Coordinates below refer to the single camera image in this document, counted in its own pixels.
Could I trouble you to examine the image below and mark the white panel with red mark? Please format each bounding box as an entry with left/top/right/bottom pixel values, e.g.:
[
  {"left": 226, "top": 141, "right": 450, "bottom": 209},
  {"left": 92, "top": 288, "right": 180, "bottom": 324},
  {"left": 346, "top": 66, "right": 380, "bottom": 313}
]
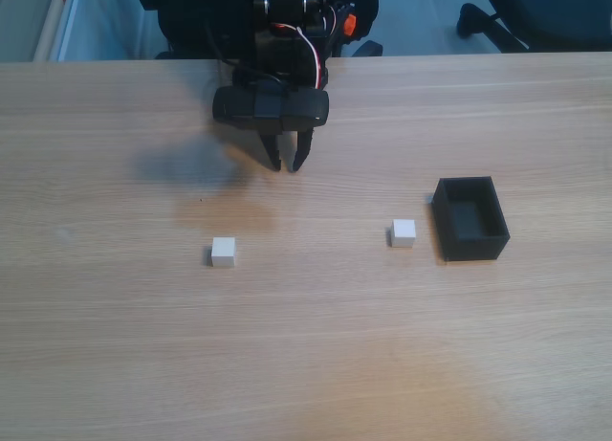
[{"left": 33, "top": 0, "right": 80, "bottom": 62}]

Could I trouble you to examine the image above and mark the dark blue office chair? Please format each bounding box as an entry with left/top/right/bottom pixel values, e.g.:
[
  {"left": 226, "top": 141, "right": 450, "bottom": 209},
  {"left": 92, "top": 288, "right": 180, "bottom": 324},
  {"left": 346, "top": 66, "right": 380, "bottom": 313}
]
[{"left": 456, "top": 0, "right": 612, "bottom": 54}]

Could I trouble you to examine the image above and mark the white and red servo wire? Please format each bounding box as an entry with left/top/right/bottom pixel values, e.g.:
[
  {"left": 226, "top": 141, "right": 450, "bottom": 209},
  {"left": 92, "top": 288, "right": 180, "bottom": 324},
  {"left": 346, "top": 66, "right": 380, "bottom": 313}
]
[{"left": 270, "top": 23, "right": 327, "bottom": 89}]

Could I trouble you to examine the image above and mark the white cube block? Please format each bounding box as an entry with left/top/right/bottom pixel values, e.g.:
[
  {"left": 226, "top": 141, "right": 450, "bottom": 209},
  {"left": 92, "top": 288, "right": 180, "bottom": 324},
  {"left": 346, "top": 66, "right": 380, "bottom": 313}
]
[
  {"left": 210, "top": 236, "right": 237, "bottom": 269},
  {"left": 386, "top": 218, "right": 417, "bottom": 249}
]

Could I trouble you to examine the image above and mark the black clamp with orange knob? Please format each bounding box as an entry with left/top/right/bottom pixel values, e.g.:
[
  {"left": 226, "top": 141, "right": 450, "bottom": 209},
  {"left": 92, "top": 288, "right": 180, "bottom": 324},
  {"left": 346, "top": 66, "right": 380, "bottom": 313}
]
[{"left": 334, "top": 3, "right": 360, "bottom": 44}]

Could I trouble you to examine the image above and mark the black office chair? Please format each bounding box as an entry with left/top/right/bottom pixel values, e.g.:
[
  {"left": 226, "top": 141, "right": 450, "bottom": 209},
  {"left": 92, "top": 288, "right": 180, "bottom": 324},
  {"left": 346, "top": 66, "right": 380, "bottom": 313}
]
[{"left": 131, "top": 0, "right": 386, "bottom": 60}]

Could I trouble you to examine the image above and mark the black oval camera box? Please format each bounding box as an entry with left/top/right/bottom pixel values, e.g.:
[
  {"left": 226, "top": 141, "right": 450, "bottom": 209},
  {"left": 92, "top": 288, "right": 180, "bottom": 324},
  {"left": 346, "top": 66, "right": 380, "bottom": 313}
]
[{"left": 212, "top": 85, "right": 331, "bottom": 130}]

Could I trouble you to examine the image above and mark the black open box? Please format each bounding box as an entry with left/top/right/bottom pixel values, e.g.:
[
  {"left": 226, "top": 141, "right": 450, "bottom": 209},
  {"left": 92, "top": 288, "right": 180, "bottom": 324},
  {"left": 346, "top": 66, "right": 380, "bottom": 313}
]
[{"left": 432, "top": 176, "right": 512, "bottom": 263}]

